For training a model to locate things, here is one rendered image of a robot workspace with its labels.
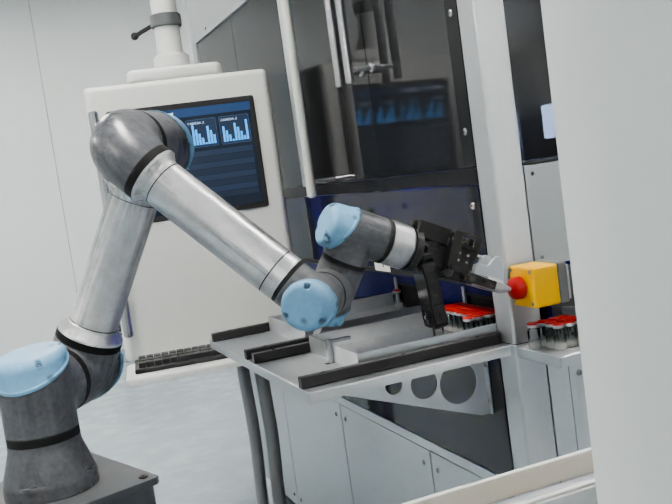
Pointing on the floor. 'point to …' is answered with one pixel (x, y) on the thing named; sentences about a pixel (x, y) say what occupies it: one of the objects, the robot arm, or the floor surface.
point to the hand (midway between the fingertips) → (502, 291)
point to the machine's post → (505, 220)
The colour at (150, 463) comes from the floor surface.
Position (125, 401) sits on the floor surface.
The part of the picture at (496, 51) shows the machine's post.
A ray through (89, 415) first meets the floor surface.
